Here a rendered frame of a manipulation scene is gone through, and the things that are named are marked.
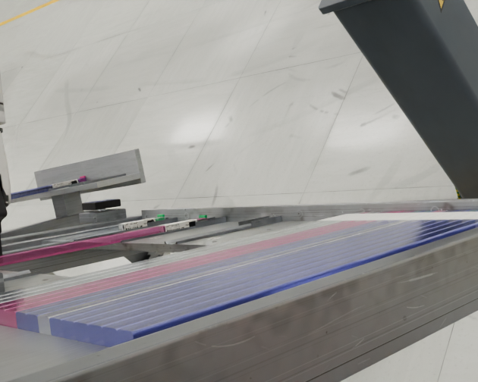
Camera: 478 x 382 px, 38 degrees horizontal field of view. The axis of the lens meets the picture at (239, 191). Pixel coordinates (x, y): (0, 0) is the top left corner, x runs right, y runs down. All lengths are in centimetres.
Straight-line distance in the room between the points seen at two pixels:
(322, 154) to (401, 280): 172
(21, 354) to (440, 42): 109
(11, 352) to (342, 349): 20
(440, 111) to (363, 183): 59
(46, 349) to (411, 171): 163
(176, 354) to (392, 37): 108
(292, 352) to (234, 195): 194
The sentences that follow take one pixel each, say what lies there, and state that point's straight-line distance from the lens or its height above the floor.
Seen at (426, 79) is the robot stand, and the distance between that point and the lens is 143.
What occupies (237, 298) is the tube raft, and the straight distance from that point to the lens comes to 43.
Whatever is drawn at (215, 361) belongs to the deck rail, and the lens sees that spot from 37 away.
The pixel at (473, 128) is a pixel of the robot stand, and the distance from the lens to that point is 152.
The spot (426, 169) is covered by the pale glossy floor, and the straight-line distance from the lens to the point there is 195.
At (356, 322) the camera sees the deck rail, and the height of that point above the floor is 97.
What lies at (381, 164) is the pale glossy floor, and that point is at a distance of 204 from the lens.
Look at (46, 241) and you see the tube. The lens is 99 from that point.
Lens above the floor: 132
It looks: 34 degrees down
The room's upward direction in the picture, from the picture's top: 45 degrees counter-clockwise
